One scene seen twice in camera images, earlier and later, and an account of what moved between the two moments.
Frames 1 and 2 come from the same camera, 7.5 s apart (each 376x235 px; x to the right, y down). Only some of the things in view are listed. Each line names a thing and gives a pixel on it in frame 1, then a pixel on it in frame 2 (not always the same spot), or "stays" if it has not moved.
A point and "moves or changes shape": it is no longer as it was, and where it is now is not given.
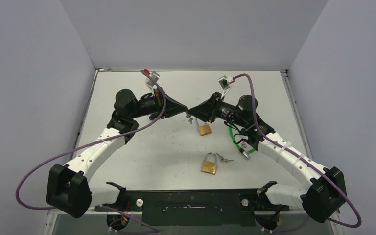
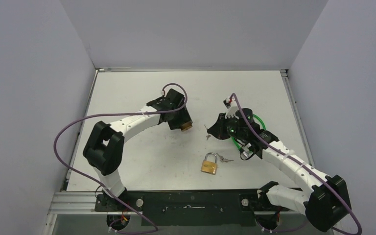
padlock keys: x=223 y=159 stays
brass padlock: x=209 y=164 stays
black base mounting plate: x=196 y=207 stays
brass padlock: x=203 y=129 to x=186 y=126
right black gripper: x=214 y=106 to x=222 y=126
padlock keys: x=188 y=115 moves or changes shape
